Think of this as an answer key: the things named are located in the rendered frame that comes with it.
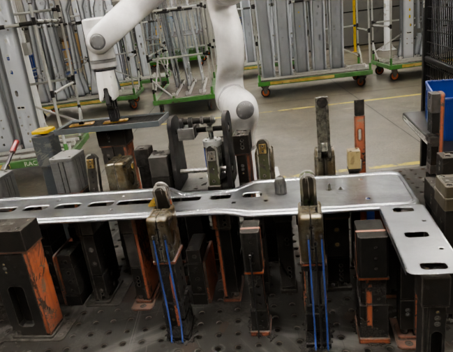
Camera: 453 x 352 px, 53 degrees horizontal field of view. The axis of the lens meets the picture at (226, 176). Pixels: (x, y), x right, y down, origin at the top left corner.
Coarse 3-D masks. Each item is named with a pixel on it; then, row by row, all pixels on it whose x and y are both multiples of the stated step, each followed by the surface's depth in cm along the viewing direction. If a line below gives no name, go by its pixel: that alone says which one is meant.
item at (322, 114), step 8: (320, 96) 128; (320, 104) 125; (320, 112) 129; (328, 112) 128; (320, 120) 129; (328, 120) 128; (320, 128) 130; (328, 128) 129; (320, 136) 130; (328, 136) 129; (328, 144) 129; (320, 152) 130; (328, 152) 130
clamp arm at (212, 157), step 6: (210, 150) 135; (216, 150) 135; (210, 156) 135; (216, 156) 135; (210, 162) 136; (216, 162) 135; (210, 168) 136; (216, 168) 136; (210, 174) 136; (216, 174) 136; (210, 180) 136; (216, 180) 136
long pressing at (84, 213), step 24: (96, 192) 139; (120, 192) 137; (144, 192) 135; (192, 192) 129; (216, 192) 128; (240, 192) 126; (264, 192) 124; (288, 192) 122; (336, 192) 118; (360, 192) 116; (384, 192) 114; (408, 192) 113; (0, 216) 131; (24, 216) 129; (48, 216) 127; (72, 216) 125; (96, 216) 123; (120, 216) 121; (144, 216) 120; (192, 216) 118; (240, 216) 114; (264, 216) 112
